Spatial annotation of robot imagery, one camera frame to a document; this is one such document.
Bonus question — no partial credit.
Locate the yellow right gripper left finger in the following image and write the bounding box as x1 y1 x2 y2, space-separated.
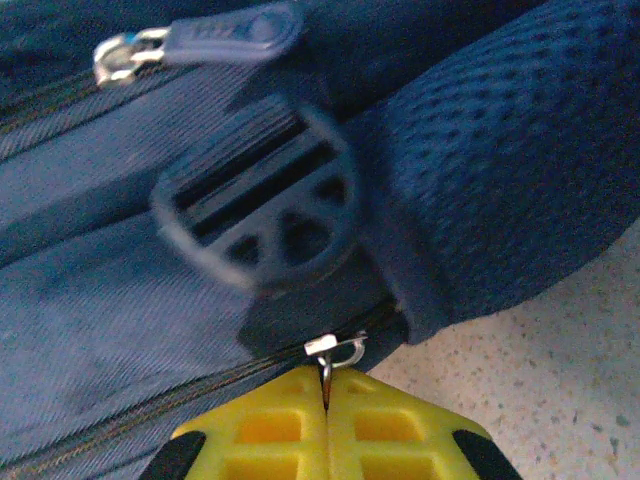
144 366 330 480

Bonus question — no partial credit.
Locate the navy blue backpack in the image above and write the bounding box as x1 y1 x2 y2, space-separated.
0 0 640 480

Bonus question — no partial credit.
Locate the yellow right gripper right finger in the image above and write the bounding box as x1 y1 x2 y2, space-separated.
325 367 524 480

